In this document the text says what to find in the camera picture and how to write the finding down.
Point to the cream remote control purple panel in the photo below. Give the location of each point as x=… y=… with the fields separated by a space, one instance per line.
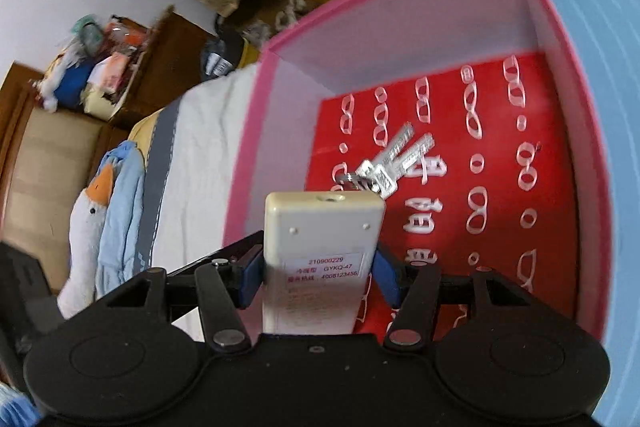
x=320 y=232

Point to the dark plastic bag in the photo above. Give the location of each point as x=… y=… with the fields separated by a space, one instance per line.
x=220 y=57

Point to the wooden bench beige cushion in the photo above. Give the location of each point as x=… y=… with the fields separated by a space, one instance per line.
x=45 y=152

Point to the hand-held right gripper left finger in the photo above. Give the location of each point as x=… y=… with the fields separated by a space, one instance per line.
x=248 y=274

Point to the white goose plush toy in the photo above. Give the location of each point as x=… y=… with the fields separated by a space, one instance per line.
x=82 y=232

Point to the light blue cloth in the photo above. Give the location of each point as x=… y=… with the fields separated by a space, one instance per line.
x=122 y=217

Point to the silver keys bunch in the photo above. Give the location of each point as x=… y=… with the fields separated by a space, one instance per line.
x=395 y=157

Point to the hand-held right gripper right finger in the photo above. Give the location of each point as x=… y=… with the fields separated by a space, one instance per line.
x=387 y=279

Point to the white blue grey bed cover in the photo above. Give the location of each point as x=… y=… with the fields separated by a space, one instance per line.
x=200 y=157

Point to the wooden cabinet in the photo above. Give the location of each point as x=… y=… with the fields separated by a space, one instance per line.
x=170 y=62

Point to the red patterned paper sheet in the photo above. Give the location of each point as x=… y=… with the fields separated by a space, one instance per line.
x=550 y=187

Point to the beige shoes pair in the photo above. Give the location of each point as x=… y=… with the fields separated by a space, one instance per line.
x=290 y=9

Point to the pink storage box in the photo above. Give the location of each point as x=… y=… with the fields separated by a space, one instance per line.
x=400 y=32

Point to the yellow bed sheet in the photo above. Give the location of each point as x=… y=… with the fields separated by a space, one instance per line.
x=145 y=132

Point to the assorted clutter pile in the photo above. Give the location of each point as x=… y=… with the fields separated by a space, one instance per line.
x=85 y=72

